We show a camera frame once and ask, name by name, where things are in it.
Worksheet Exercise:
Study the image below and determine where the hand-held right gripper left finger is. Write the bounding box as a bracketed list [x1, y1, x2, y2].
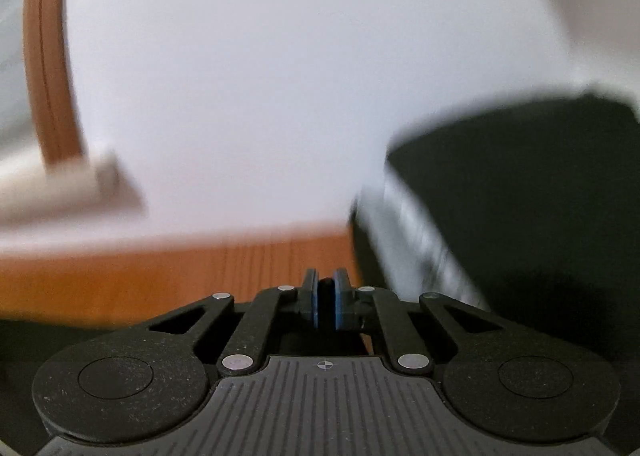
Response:
[147, 269, 321, 379]

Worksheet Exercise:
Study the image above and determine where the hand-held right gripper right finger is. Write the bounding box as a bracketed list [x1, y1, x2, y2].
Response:
[332, 267, 506, 379]

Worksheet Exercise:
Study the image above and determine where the wooden window frame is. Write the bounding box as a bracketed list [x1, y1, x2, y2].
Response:
[22, 0, 92, 172]

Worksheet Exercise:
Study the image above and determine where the black fleece garment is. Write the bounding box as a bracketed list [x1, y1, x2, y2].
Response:
[385, 91, 640, 337]

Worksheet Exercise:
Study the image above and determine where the grey roller shutter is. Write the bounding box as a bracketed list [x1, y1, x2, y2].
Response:
[0, 0, 46, 153]

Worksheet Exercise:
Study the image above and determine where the white patterned garment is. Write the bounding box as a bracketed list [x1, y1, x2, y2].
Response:
[382, 166, 493, 313]

